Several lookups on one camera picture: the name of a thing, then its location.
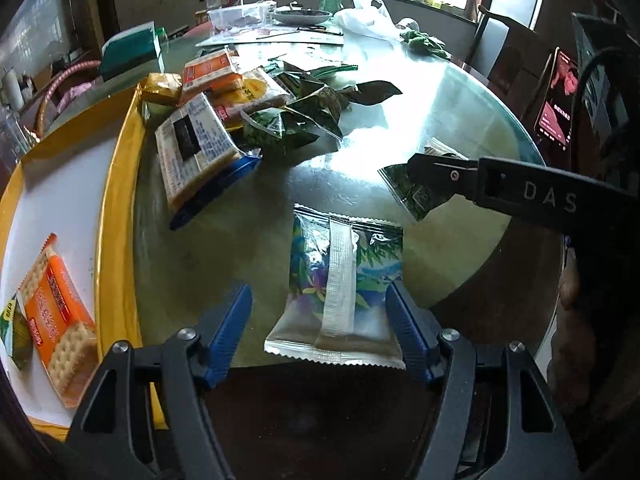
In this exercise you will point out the green cloth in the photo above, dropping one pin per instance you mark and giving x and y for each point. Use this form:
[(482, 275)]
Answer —
[(425, 42)]

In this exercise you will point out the pink cloth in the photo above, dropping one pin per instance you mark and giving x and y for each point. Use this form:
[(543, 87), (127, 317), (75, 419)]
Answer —
[(75, 97)]

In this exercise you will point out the dark chopstick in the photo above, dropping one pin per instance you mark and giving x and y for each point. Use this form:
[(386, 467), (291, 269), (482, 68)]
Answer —
[(300, 34)]

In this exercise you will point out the pile of dark green packets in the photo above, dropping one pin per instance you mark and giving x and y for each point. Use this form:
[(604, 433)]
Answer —
[(310, 110)]

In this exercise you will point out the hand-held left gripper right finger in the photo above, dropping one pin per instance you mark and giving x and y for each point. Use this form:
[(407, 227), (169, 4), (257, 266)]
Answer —
[(406, 330)]

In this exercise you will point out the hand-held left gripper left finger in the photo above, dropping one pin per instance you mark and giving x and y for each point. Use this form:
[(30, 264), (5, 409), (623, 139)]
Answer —
[(230, 330)]

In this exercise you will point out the yellow cardboard box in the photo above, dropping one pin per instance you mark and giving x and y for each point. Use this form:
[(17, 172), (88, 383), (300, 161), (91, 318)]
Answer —
[(115, 260)]

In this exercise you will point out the clear plastic container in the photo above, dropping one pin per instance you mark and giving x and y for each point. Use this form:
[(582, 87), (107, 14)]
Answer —
[(235, 16)]

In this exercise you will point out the wooden chair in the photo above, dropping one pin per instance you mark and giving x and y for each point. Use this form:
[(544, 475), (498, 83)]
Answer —
[(500, 50)]

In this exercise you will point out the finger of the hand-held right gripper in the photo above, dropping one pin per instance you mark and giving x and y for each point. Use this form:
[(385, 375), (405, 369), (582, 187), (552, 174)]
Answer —
[(450, 175)]

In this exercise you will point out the small dark-capped bottle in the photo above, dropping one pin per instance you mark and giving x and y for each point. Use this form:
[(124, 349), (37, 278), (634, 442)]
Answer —
[(269, 2)]

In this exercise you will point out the pink hoop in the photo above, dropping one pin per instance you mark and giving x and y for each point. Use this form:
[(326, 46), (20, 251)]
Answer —
[(62, 76)]

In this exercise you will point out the person's right hand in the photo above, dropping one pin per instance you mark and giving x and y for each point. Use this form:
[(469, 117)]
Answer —
[(568, 285)]

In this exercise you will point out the printed paper sheet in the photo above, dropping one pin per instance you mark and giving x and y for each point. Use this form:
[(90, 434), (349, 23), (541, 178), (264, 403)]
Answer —
[(270, 39)]

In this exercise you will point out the yellow cracker packet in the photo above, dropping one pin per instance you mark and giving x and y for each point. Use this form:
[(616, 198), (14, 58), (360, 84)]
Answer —
[(257, 94)]

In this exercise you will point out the yellow foil packet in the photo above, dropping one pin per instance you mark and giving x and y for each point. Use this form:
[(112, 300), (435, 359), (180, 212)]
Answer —
[(160, 87)]

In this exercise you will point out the smartphone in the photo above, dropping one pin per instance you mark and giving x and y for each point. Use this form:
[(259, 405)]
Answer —
[(557, 95)]

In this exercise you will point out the teal box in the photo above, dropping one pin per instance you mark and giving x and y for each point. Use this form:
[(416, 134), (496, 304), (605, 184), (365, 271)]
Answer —
[(130, 47)]

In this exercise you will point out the blue-edged cracker packet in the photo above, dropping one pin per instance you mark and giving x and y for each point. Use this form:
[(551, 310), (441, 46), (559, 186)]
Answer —
[(195, 150)]

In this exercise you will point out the dark bowl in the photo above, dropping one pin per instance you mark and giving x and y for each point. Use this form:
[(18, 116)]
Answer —
[(302, 16)]

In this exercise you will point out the small green snack packet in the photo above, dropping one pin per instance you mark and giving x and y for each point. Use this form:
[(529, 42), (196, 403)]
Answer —
[(407, 190), (12, 327)]

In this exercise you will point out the white plastic bag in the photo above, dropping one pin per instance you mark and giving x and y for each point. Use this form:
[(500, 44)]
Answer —
[(367, 20)]

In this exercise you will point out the floral print snack packet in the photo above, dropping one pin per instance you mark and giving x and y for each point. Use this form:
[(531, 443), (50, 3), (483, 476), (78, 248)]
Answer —
[(340, 280)]

